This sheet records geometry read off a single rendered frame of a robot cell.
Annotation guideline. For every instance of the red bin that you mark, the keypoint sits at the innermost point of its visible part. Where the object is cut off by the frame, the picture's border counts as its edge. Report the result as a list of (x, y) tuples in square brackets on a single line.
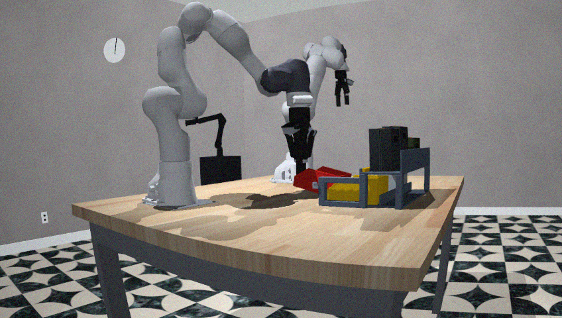
[(305, 179)]

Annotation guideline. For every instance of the yellow open bin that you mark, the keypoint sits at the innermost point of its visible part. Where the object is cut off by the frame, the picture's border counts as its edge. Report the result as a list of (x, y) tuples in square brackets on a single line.
[(350, 192)]

